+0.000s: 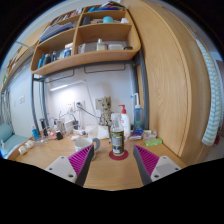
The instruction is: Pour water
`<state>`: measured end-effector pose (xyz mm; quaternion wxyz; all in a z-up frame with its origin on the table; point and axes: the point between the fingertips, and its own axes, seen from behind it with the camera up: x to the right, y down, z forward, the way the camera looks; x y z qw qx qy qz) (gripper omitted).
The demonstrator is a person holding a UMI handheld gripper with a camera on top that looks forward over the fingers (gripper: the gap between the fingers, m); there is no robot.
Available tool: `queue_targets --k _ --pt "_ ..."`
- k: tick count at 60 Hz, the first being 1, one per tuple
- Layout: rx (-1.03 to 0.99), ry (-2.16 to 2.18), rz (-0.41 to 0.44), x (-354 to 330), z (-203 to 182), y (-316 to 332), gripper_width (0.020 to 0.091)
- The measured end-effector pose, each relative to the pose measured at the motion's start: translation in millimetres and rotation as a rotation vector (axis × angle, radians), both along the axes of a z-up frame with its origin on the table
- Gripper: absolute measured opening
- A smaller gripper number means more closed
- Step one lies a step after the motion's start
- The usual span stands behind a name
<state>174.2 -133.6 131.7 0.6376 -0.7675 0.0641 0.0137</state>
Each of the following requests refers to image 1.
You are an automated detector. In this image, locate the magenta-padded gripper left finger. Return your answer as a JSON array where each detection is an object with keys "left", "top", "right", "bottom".
[{"left": 44, "top": 144, "right": 95, "bottom": 187}]

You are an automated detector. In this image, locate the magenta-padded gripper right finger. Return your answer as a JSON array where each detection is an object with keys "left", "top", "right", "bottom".
[{"left": 133, "top": 144, "right": 182, "bottom": 186}]

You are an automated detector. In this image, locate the clear dark-labelled drink bottle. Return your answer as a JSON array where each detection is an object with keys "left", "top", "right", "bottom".
[{"left": 109, "top": 113, "right": 126, "bottom": 157}]

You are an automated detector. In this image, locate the green packet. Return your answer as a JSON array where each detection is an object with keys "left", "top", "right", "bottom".
[{"left": 144, "top": 137, "right": 164, "bottom": 147}]

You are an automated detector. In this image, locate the white mug with blue map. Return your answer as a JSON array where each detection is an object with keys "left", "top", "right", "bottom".
[{"left": 73, "top": 137, "right": 101, "bottom": 160}]

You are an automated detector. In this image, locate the white and pink packet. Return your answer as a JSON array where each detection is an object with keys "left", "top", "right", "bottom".
[{"left": 142, "top": 129, "right": 158, "bottom": 140}]

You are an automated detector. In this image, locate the flat round red coaster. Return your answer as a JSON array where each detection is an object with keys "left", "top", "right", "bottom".
[{"left": 108, "top": 148, "right": 130, "bottom": 161}]

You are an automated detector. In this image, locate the blue flat box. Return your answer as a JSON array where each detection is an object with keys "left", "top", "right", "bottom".
[{"left": 129, "top": 129, "right": 144, "bottom": 141}]

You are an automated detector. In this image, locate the small blue bottle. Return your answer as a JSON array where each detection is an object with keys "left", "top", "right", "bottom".
[{"left": 31, "top": 125, "right": 40, "bottom": 141}]

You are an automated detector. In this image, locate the black electric shaver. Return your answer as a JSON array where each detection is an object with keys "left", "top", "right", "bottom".
[{"left": 39, "top": 118, "right": 49, "bottom": 137}]

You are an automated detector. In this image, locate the white tissue bag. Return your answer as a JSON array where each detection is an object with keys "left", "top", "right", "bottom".
[{"left": 84, "top": 124, "right": 111, "bottom": 140}]

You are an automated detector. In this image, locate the blue bottle with white nozzle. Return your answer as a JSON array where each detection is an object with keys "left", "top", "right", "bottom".
[{"left": 130, "top": 92, "right": 145, "bottom": 131}]

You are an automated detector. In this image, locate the white red-pump lotion bottle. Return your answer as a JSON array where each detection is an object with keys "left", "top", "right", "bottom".
[{"left": 118, "top": 104, "right": 132, "bottom": 138}]

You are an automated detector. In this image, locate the bed with teal bedding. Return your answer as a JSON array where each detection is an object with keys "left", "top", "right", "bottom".
[{"left": 0, "top": 123, "right": 29, "bottom": 159}]

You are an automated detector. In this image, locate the wooden tree creature figurine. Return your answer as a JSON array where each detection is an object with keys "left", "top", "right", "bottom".
[{"left": 99, "top": 96, "right": 114, "bottom": 127}]

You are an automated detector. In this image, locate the striped white-green towel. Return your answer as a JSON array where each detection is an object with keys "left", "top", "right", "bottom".
[{"left": 200, "top": 39, "right": 224, "bottom": 147}]

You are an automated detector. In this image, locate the wooden wardrobe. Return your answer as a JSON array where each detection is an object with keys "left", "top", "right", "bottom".
[{"left": 121, "top": 0, "right": 213, "bottom": 159}]

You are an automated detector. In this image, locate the wooden shelf unit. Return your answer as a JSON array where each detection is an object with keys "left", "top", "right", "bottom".
[{"left": 0, "top": 1, "right": 142, "bottom": 94}]

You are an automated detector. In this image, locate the white charger with cables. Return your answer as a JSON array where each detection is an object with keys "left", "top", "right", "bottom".
[{"left": 62, "top": 119, "right": 80, "bottom": 135}]

